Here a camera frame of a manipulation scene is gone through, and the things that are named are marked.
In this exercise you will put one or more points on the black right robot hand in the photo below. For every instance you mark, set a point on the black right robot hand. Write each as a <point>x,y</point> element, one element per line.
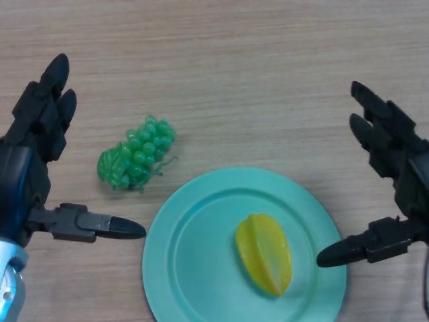
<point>409,161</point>

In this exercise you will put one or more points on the green grape bunch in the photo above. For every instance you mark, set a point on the green grape bunch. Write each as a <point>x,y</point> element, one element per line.
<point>137,154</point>

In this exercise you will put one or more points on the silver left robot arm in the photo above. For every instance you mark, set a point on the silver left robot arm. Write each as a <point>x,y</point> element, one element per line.
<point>11,281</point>

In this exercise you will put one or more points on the yellow starfruit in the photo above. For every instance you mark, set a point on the yellow starfruit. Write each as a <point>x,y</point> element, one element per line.
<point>264,255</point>

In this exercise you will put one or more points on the teal round plate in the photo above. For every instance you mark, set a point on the teal round plate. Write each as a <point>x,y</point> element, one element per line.
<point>201,261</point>

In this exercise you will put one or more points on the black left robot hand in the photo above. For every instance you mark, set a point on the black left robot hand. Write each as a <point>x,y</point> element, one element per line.
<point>23,167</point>

